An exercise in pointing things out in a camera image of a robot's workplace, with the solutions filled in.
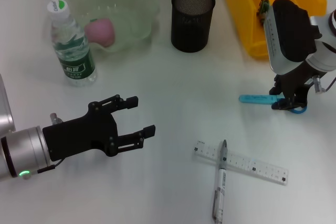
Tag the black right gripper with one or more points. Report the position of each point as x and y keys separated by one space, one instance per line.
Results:
x=296 y=79

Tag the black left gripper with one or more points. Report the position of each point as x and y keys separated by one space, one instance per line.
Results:
x=78 y=137

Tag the blue scissors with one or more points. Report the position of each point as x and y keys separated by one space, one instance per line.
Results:
x=254 y=99

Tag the water bottle green label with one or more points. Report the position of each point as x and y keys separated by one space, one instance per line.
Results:
x=74 y=58

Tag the green plastic wrapper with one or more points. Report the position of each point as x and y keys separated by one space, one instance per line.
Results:
x=263 y=9

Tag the pink peach toy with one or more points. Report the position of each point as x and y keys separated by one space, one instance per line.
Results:
x=101 y=32

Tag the transparent plastic ruler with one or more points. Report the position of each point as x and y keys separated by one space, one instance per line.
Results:
x=249 y=165

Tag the green translucent fruit plate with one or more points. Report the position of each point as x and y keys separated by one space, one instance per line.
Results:
x=131 y=16

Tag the black mesh pen holder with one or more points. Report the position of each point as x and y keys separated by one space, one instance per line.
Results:
x=191 y=30

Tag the silver white pen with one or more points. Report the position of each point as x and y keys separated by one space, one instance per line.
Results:
x=221 y=182

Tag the yellow plastic bin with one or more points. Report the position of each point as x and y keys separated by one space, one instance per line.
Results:
x=241 y=11

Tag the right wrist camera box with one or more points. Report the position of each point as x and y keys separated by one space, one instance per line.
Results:
x=291 y=32

